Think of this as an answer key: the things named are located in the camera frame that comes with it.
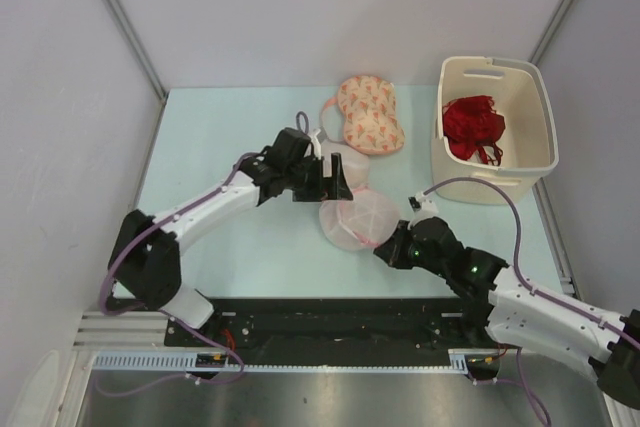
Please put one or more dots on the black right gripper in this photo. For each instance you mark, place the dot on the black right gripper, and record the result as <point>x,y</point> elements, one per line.
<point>392,250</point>

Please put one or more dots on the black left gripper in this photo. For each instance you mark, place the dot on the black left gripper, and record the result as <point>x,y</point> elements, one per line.
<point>318,192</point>

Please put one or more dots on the white mesh laundry bag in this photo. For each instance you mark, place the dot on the white mesh laundry bag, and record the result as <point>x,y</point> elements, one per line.
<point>365,222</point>
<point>356,166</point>

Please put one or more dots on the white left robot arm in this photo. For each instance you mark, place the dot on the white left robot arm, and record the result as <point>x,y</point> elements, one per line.
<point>146,258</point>

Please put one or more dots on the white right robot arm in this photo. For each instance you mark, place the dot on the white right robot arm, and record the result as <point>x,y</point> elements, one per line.
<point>514,311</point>

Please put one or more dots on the floral peach bra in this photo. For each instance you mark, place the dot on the floral peach bra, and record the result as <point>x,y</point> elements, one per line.
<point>368,107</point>

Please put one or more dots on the red lace bra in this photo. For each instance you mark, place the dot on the red lace bra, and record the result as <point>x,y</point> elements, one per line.
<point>473,128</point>

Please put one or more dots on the cream plastic basket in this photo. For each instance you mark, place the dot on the cream plastic basket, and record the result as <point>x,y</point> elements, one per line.
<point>529,142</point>

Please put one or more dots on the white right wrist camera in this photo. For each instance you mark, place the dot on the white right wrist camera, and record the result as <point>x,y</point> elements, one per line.
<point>423,207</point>

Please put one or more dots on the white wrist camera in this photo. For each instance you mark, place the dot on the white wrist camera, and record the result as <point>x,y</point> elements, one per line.
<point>423,207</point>
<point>320,144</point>

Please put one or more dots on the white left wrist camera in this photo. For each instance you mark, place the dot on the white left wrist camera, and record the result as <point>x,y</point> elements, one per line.
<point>320,144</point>

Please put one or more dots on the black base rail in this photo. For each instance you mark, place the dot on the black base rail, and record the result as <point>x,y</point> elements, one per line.
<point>244,323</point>

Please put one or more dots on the white slotted cable duct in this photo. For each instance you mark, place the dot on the white slotted cable duct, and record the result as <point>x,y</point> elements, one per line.
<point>177,361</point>

